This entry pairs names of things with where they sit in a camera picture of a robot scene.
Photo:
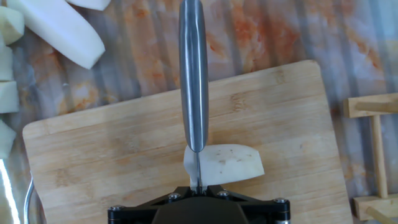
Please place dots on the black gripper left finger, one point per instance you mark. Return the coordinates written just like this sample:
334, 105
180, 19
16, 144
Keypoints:
130, 214

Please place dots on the steel cleaver knife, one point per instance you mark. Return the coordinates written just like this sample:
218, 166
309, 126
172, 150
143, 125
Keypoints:
192, 77

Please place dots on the speckled white radish piece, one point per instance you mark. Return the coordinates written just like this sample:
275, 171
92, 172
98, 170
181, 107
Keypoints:
230, 165

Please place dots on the marble pattern plastic mat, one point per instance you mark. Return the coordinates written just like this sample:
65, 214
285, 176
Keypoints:
311, 31

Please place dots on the wooden peg rack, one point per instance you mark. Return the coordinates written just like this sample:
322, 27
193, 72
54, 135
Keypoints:
351, 107

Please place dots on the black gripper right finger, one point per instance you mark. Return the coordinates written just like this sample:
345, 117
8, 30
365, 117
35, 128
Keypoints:
267, 214

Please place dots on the long white radish wedge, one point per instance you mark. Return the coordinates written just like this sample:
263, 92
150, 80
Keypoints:
59, 31

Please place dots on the bamboo cutting board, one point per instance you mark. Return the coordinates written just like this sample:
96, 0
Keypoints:
124, 149

